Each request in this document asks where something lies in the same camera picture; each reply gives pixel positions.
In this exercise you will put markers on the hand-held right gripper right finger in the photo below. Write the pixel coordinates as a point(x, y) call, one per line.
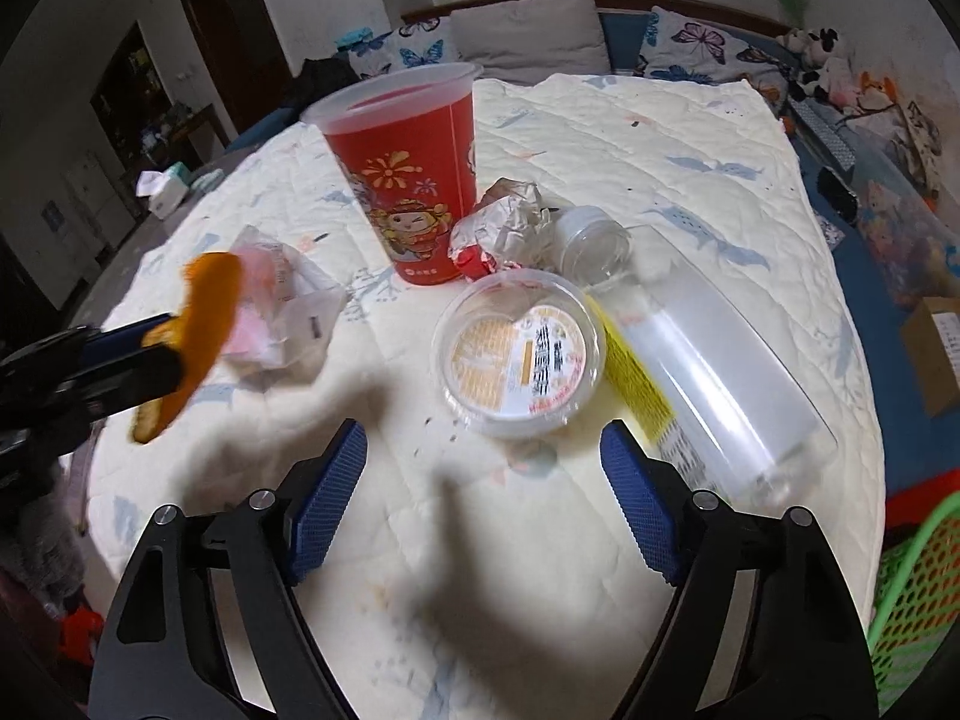
point(641, 502)

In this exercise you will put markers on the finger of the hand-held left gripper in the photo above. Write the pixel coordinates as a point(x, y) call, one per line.
point(142, 375)
point(120, 337)

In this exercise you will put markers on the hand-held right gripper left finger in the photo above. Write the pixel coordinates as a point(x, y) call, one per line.
point(334, 495)

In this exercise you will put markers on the orange peel piece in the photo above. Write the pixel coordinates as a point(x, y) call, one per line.
point(214, 300)

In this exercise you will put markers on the white plastic bottle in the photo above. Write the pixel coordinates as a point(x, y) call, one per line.
point(720, 375)

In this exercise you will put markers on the pink clear plastic bag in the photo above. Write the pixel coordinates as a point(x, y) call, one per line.
point(285, 300)

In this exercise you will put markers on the clear plastic pudding cup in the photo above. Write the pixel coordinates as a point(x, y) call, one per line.
point(510, 360)

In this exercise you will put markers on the green plastic basket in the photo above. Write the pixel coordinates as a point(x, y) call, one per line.
point(922, 592)

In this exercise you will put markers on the foil wrapper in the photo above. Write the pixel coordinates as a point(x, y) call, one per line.
point(502, 229)

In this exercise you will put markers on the red plastic cup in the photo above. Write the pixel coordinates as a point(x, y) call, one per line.
point(405, 165)

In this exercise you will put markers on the person's left forearm grey sleeve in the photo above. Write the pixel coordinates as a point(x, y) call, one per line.
point(45, 540)

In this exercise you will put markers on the tissue box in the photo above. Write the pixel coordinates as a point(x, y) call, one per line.
point(169, 191)

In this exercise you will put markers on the dark cabinet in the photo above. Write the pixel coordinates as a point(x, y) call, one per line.
point(127, 82)

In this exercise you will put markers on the blue bed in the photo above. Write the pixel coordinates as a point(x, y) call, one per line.
point(870, 360)

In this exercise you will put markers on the red box with remote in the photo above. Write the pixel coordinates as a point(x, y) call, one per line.
point(922, 495)

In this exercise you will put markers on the cardboard box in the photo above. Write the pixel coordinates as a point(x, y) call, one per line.
point(930, 360)

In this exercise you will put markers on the brown wooden door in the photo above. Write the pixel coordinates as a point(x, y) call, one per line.
point(225, 30)

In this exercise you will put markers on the dark clothing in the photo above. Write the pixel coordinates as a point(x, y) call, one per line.
point(322, 79)

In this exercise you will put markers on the white quilted mat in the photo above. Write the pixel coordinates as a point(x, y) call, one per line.
point(637, 142)

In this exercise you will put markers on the black device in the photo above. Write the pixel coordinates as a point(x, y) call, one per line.
point(836, 191)

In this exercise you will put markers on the clear plastic storage box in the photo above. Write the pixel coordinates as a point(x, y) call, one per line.
point(900, 240)

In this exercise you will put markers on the grey patterned box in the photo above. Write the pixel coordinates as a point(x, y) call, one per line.
point(821, 135)

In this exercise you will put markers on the blue butterfly print pillow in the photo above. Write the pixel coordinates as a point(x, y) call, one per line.
point(420, 52)

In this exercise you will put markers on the beige printed cloth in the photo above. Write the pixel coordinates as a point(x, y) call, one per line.
point(919, 135)

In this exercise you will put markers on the large butterfly print pillow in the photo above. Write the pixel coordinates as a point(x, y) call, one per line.
point(705, 45)

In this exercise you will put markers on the orange fox plush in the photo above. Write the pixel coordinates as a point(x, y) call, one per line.
point(874, 90)

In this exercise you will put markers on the grey pillow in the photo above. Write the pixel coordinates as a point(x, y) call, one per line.
point(525, 37)

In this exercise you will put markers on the black white cow plush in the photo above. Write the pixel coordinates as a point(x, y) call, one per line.
point(817, 52)

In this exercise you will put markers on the wooden headboard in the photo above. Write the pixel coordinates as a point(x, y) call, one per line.
point(622, 4)

